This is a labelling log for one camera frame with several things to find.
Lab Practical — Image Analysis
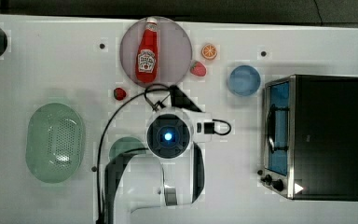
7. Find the blue bowl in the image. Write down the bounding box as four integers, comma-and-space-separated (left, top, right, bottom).
227, 65, 261, 97

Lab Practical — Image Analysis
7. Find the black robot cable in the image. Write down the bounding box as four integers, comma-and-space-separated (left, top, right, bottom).
95, 83, 232, 224

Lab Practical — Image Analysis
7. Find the green metal cup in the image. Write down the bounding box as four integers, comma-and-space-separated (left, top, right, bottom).
109, 136, 146, 161

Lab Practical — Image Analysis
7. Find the red plush ketchup bottle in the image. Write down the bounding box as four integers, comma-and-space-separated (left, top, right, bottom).
135, 17, 158, 83

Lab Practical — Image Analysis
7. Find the small red strawberry toy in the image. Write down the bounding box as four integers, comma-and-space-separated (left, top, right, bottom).
114, 88, 127, 101

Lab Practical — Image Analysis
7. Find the pink plush strawberry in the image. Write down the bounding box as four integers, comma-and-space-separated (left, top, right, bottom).
190, 61, 207, 77

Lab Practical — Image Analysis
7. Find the green perforated colander basket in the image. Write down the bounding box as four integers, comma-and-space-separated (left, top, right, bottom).
25, 103, 85, 183

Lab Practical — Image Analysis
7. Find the black toaster oven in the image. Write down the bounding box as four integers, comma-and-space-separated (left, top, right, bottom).
258, 75, 358, 202

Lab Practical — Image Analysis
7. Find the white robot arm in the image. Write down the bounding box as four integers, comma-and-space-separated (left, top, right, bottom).
103, 107, 214, 224

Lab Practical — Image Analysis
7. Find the orange slice toy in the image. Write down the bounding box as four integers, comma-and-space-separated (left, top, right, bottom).
201, 44, 217, 60

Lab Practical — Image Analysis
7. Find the grey round plate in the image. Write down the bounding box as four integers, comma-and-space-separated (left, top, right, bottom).
119, 16, 192, 88

